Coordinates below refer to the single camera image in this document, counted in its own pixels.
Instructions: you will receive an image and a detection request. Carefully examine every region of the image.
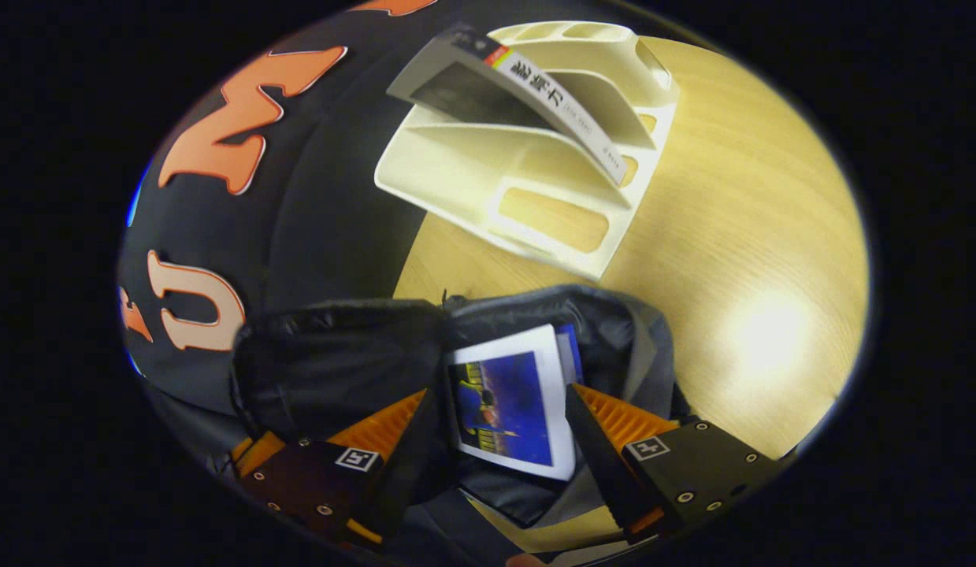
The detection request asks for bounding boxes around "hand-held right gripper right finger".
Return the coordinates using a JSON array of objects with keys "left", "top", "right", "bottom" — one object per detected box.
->
[{"left": 565, "top": 384, "right": 784, "bottom": 536}]

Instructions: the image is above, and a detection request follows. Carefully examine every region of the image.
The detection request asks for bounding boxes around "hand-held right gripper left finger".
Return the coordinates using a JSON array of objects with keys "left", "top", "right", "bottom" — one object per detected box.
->
[{"left": 232, "top": 388, "right": 449, "bottom": 548}]

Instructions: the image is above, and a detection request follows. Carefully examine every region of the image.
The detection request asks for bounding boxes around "blue cover book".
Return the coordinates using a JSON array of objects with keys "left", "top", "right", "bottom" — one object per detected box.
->
[{"left": 447, "top": 323, "right": 584, "bottom": 481}]

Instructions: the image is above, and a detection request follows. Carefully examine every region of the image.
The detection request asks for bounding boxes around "grey schoolbag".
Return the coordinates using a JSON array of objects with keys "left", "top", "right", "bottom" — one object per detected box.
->
[{"left": 220, "top": 285, "right": 693, "bottom": 556}]

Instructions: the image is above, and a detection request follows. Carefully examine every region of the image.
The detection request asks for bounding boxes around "white bookshelf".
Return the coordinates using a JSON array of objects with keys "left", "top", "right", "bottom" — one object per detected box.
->
[{"left": 375, "top": 21, "right": 680, "bottom": 280}]

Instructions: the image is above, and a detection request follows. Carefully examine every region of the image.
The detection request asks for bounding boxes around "grey cover book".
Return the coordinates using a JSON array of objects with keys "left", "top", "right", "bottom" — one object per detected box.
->
[{"left": 387, "top": 24, "right": 626, "bottom": 187}]

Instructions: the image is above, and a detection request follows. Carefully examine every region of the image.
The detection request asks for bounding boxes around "black backdrop cloth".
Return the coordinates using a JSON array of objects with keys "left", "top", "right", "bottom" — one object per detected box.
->
[{"left": 117, "top": 0, "right": 488, "bottom": 473}]

